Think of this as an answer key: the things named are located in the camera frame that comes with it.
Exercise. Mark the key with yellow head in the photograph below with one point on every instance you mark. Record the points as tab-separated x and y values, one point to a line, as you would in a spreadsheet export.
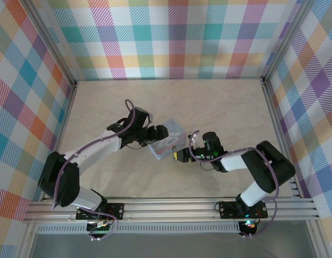
176	155

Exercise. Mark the pastel blue cartoon box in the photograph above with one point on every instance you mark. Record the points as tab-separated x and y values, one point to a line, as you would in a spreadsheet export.
168	145

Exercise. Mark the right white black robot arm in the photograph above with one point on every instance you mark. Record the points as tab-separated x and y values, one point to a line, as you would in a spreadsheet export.
233	162

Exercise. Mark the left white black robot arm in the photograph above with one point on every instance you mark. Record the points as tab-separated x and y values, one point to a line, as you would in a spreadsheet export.
96	147

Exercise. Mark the black base plate left arm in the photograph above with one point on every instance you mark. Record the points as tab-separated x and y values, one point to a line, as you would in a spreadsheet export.
116	211

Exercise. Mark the black base plate right arm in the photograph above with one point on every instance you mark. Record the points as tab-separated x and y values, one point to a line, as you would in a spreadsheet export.
227	209

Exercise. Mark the grey metal shelf plate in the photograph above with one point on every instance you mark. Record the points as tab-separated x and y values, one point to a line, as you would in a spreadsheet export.
155	246

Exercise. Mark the controller board with lit LEDs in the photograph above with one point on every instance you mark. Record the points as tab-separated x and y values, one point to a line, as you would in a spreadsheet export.
248	225

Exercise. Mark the green terminal controller board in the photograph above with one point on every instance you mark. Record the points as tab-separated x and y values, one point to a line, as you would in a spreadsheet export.
99	228

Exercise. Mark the aluminium profile rail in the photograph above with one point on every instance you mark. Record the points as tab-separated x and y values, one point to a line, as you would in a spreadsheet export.
168	211

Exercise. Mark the aluminium side rail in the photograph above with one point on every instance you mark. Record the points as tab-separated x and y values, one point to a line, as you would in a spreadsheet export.
61	137
279	134

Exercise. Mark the aluminium corner post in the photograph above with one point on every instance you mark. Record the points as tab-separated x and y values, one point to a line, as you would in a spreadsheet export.
288	40
51	44

